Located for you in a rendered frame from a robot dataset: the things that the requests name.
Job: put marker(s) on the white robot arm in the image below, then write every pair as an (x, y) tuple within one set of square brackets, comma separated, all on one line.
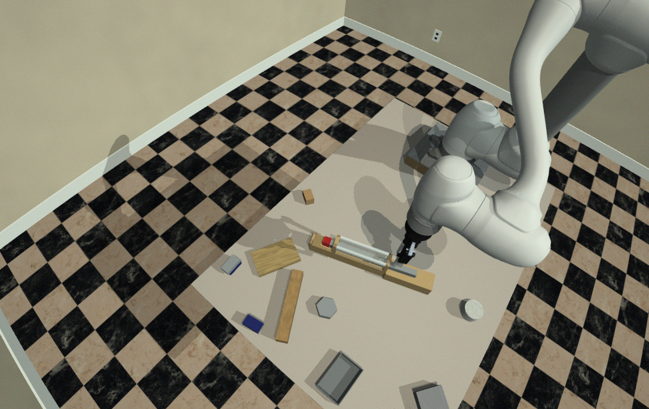
[(506, 225)]

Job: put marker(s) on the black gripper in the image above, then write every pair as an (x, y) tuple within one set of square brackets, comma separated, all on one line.
[(406, 250)]

